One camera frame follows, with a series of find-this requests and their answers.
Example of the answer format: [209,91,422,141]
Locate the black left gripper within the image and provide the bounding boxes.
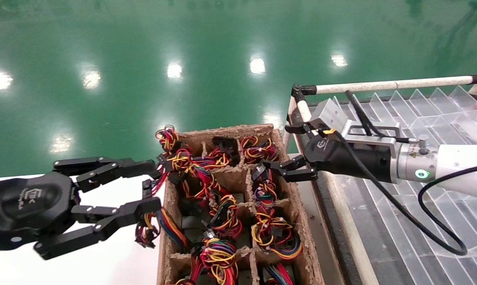
[0,156,162,261]

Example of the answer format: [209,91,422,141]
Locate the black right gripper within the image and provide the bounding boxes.
[262,122,394,183]

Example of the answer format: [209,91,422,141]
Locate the grey power supply with wires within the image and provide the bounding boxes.
[240,136,279,163]

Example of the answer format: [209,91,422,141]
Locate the brown cardboard divider box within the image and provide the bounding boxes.
[156,123,326,285]

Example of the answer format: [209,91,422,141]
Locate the red yellow bundle black connectors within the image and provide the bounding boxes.
[202,137,236,169]

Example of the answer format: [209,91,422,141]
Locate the clear plastic divider tray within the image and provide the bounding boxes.
[282,72,477,285]
[333,85,477,258]

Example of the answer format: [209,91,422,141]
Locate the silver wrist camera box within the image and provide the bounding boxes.
[309,98,402,148]

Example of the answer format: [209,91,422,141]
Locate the multicolour wire bundle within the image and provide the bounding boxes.
[252,164,279,207]
[174,237,240,285]
[208,194,243,239]
[262,263,295,285]

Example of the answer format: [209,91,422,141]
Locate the rainbow ribbon wire bundle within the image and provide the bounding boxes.
[134,209,188,250]

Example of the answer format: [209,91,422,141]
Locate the thin black camera cable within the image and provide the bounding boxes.
[344,90,421,144]

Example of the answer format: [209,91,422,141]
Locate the red yellow looped wire bundle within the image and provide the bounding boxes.
[155,125,180,156]

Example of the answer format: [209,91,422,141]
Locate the long red blue wire bundle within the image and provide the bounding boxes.
[142,148,225,203]

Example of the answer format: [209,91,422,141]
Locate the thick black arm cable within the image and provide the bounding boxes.
[333,131,477,256]

